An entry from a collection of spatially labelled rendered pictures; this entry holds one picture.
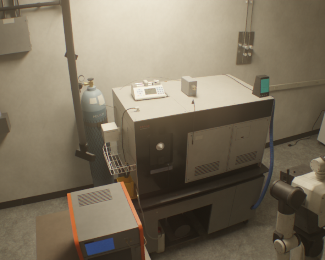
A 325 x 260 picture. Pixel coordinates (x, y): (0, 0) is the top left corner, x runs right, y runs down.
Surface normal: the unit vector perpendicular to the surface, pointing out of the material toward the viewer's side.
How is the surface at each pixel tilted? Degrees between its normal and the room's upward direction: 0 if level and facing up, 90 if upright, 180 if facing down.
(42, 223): 0
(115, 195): 0
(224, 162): 90
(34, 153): 90
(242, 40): 90
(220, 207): 90
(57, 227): 0
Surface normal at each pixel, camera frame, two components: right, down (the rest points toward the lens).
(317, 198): -0.41, 0.15
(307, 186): -0.67, -0.63
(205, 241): 0.00, -0.88
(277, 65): 0.36, 0.44
